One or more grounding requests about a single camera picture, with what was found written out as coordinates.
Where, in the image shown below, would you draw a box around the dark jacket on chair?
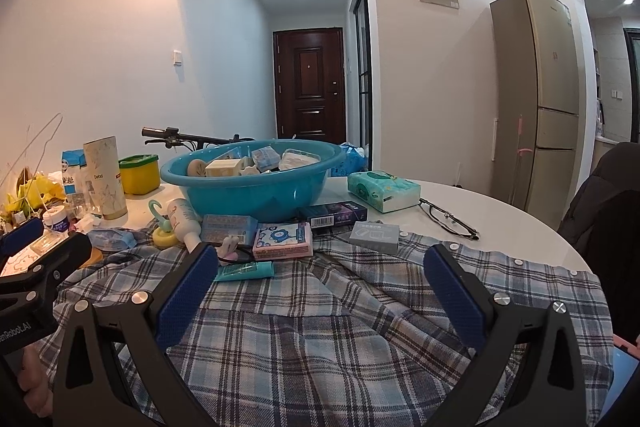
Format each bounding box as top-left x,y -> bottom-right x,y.
557,141 -> 640,338

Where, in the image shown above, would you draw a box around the clear phone case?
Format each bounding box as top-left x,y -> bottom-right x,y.
278,148 -> 322,171

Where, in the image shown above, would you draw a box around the black bicycle handlebar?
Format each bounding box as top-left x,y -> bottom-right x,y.
141,127 -> 256,152

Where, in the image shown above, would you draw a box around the translucent blue box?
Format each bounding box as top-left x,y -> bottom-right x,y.
200,213 -> 259,247

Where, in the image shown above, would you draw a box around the person's left hand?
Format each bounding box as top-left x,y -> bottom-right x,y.
17,342 -> 56,420

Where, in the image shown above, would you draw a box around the dark brown door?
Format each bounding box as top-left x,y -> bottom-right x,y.
272,27 -> 347,142

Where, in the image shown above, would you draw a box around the yellow disc teal hook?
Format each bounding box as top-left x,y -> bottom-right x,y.
148,199 -> 178,250

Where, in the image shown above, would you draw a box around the white lotion bottle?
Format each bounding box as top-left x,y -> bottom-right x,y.
165,198 -> 203,253

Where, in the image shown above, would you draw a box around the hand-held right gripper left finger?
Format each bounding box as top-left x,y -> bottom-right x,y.
52,242 -> 221,427

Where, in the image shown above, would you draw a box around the pink handled broom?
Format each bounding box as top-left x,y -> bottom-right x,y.
507,114 -> 531,205

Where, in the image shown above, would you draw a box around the blue wipes packet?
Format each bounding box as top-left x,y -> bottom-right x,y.
87,227 -> 138,253

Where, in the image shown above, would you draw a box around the white marbled tube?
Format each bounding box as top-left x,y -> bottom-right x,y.
82,135 -> 127,221

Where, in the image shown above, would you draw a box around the pink printed packet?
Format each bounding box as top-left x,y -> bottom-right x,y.
252,222 -> 315,260

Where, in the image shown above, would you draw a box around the white jar blue label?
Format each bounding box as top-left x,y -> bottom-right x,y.
42,207 -> 71,235

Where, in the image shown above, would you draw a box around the pink plush hair tie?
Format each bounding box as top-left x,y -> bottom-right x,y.
215,234 -> 256,265

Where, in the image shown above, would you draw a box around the yellow plastic bag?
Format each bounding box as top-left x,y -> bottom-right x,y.
2,172 -> 68,220

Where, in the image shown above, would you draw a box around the cream box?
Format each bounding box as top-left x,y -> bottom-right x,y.
205,157 -> 243,178

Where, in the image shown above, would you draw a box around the black framed eyeglasses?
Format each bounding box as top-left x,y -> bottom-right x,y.
417,198 -> 480,241

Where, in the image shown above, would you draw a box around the green tissue pack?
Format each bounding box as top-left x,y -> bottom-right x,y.
346,170 -> 422,214

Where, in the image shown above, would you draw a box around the small teal tube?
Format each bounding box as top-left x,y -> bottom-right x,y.
214,261 -> 276,283

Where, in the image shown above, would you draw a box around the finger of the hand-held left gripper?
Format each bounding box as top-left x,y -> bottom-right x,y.
0,232 -> 93,298
0,217 -> 46,258

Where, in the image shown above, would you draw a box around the blue white carton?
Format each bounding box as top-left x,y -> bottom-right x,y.
61,148 -> 88,208

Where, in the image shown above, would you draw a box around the blue plastic bag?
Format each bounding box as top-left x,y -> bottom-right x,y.
337,142 -> 370,174

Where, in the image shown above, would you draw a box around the blue plastic basin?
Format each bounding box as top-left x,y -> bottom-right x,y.
160,138 -> 346,224

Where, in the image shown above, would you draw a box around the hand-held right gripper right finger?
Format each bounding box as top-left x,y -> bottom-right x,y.
422,243 -> 586,427

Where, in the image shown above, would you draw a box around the dark blue cigarette box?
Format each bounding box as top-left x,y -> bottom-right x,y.
297,201 -> 369,236

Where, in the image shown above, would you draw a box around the blue plaid shirt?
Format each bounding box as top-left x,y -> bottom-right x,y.
37,227 -> 616,427

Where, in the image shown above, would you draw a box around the small grey box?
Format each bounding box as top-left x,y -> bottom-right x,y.
348,220 -> 402,256

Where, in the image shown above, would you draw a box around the pink cased tablet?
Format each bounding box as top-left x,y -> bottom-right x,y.
597,337 -> 640,427

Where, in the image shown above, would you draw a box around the black framed glass door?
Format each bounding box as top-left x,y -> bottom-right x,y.
350,0 -> 375,148

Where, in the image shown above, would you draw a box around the beige refrigerator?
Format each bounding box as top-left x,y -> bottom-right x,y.
489,0 -> 581,215

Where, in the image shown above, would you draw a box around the yellow container green lid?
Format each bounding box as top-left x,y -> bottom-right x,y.
118,154 -> 161,196

